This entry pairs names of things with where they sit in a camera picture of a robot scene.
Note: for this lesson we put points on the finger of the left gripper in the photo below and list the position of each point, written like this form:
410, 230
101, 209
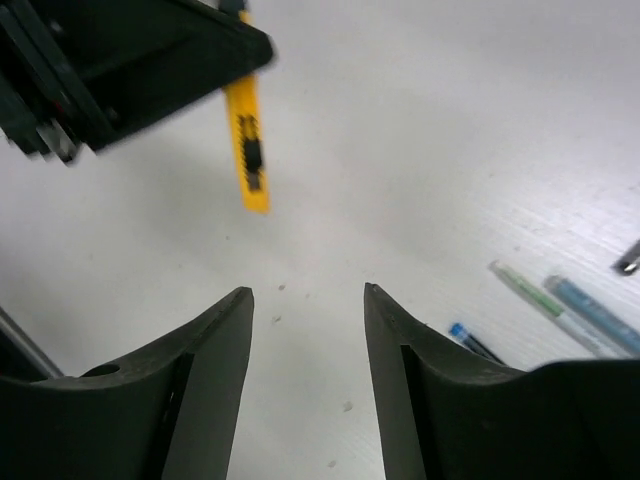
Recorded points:
92, 73

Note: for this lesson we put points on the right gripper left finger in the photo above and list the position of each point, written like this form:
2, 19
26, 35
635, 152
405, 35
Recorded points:
167, 410

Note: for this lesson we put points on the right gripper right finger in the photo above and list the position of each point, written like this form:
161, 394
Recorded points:
446, 413

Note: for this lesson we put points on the dark blue pen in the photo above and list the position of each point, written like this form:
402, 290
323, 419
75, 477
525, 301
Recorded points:
460, 333

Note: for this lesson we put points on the yellow utility knife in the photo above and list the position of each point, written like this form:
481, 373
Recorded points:
242, 103

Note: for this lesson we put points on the black pen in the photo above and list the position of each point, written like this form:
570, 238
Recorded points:
628, 263

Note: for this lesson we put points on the green pen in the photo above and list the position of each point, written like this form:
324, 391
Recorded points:
551, 309

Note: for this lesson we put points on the light blue marker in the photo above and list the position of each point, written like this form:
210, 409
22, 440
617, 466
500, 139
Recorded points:
595, 313

